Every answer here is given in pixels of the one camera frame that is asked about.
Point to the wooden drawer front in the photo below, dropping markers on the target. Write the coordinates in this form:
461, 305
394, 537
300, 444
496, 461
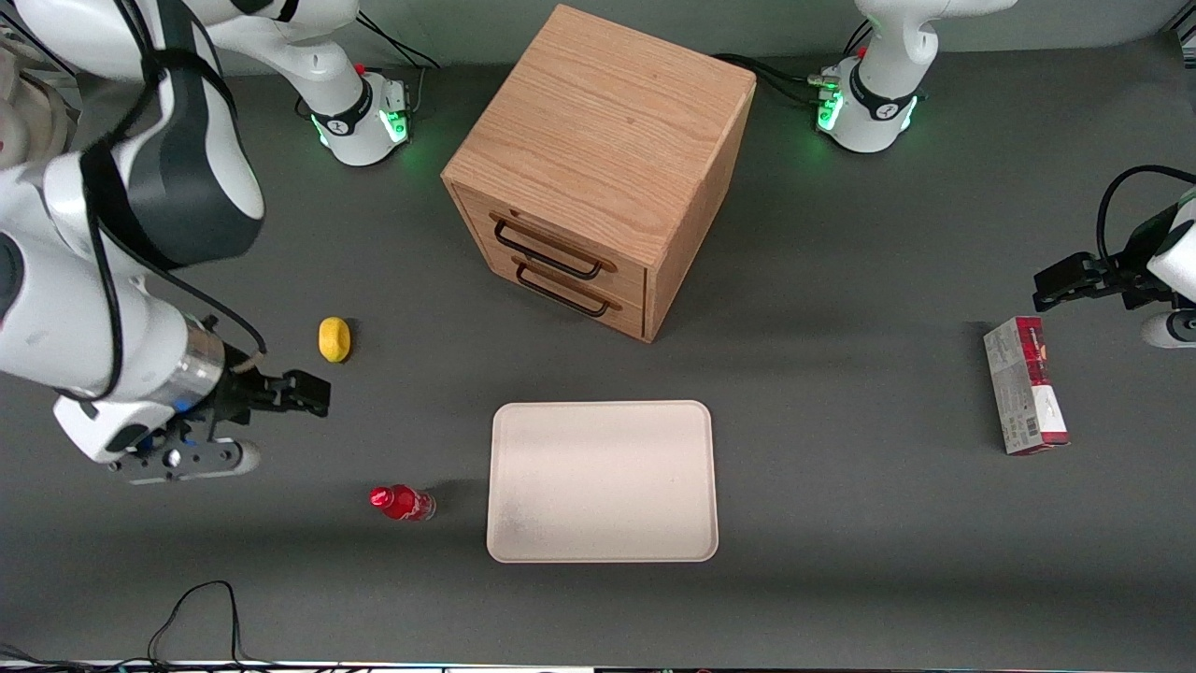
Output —
631, 313
626, 276

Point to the red plaid cardboard box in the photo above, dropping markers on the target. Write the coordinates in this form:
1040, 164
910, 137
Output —
1023, 388

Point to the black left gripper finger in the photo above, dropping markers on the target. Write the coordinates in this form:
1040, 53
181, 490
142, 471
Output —
1065, 280

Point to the red coke bottle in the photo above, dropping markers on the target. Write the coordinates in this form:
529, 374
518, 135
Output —
404, 505

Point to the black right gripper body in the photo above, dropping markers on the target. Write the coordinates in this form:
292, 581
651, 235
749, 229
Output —
240, 393

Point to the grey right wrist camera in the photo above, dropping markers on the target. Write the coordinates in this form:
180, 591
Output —
196, 458

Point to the yellow lemon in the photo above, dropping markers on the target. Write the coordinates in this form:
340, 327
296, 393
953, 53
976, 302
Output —
334, 338

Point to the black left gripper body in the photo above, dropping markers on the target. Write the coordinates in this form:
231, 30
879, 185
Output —
1124, 275

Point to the beige rectangular tray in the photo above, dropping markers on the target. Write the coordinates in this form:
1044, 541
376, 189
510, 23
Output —
603, 481

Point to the wooden drawer cabinet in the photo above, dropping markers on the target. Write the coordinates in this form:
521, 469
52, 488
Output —
607, 121

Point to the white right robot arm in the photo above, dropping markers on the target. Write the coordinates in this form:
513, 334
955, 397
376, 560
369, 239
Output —
56, 308

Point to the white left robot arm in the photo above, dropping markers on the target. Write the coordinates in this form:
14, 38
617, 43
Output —
878, 93

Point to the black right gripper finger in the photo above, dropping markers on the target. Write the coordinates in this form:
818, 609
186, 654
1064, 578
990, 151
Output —
308, 394

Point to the beige round background object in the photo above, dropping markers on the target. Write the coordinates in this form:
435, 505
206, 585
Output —
37, 112

